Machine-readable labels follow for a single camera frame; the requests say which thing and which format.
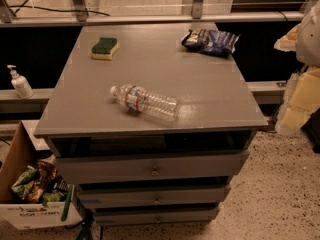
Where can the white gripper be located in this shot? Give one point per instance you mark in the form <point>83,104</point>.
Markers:
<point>309,39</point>

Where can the blue chip bag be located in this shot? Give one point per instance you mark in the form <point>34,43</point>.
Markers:
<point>210,42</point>

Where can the clear plastic water bottle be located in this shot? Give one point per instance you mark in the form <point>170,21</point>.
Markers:
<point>139,99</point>

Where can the brown snack bag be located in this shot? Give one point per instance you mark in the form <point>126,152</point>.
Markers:
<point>45,174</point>

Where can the white pump dispenser bottle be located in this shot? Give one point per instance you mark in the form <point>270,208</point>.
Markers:
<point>20,83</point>

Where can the green snack bag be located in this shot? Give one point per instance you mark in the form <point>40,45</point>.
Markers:
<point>23,184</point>

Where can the grey drawer cabinet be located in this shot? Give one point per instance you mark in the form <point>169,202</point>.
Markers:
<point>216,110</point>

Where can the bottom drawer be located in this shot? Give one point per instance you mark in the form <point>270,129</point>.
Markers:
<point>161,214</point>

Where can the drawer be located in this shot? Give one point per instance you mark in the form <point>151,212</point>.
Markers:
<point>174,195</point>
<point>151,167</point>
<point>161,214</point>

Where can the green yellow sponge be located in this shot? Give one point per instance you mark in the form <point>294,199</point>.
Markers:
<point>105,48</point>

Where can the middle drawer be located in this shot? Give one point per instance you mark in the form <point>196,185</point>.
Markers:
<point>174,195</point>

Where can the top drawer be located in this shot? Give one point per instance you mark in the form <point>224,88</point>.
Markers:
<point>151,167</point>

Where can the green marker pen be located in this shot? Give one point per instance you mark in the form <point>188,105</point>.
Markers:
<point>67,203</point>

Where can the cardboard box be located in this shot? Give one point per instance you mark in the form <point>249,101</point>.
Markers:
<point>25,150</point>

